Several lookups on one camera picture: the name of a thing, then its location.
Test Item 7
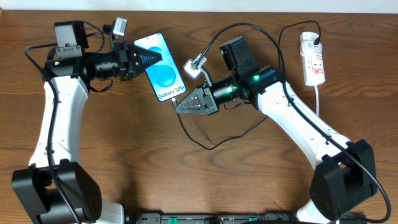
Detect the white power strip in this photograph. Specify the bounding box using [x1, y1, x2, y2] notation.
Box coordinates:
[300, 40, 325, 86]

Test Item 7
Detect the white USB charger plug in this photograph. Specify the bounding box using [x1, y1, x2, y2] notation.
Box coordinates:
[300, 32, 320, 45]

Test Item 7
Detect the black USB charging cable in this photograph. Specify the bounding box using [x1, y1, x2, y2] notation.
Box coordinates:
[172, 20, 322, 151]

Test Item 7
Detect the blue screen Galaxy smartphone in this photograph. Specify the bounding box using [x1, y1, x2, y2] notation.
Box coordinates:
[134, 33, 187, 102]

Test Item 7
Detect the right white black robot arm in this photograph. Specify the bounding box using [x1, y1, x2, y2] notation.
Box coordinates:
[172, 37, 377, 223]

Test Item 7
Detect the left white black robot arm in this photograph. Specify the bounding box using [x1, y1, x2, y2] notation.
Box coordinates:
[12, 17, 162, 223]

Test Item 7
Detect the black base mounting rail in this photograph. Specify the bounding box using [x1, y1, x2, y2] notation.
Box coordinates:
[127, 212, 367, 224]

